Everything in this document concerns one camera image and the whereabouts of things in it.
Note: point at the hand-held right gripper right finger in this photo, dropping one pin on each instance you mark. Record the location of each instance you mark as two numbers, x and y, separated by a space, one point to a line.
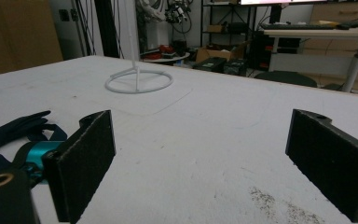
329 161

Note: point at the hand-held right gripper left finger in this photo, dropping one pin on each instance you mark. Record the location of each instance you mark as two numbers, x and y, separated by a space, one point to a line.
80 168

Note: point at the dark blue cloth bag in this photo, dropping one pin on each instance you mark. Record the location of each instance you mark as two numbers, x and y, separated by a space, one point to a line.
9 129

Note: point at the white stand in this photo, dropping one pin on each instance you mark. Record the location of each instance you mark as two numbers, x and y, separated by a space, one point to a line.
138 91

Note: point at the black chair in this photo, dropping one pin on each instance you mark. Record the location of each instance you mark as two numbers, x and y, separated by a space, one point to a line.
287 79

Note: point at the white desk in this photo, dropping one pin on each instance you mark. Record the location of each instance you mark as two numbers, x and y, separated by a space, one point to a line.
307 33

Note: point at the black computer tower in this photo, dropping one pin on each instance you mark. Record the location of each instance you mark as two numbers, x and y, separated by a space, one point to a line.
261 49

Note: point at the black case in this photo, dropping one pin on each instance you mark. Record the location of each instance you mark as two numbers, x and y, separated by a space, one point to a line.
209 64
235 67

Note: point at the black computer mouse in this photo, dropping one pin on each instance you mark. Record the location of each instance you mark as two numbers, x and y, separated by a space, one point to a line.
348 25

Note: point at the black keyboard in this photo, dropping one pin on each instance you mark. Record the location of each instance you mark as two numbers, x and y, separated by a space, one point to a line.
295 26

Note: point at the small round table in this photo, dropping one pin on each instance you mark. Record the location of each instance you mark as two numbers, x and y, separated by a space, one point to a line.
171 59

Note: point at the red tool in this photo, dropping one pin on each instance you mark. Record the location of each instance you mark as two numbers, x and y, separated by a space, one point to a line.
166 49

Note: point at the wooden drawer cabinet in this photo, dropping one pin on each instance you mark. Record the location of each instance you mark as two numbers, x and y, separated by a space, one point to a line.
332 14

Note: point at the brown board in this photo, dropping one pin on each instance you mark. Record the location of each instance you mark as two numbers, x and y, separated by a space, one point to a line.
15 34

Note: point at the open cardboard box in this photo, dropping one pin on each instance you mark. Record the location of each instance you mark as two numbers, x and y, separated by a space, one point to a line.
213 53

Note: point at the small cardboard box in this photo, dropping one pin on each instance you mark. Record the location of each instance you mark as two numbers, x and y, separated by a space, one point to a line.
215 28

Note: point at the black metal shelf rack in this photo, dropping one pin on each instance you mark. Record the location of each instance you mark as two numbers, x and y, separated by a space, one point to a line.
202 25

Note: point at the black frame post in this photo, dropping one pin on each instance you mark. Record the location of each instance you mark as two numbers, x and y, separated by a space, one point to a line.
107 28

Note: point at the black wall outlet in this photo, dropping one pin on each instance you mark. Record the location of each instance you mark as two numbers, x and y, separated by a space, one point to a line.
64 15

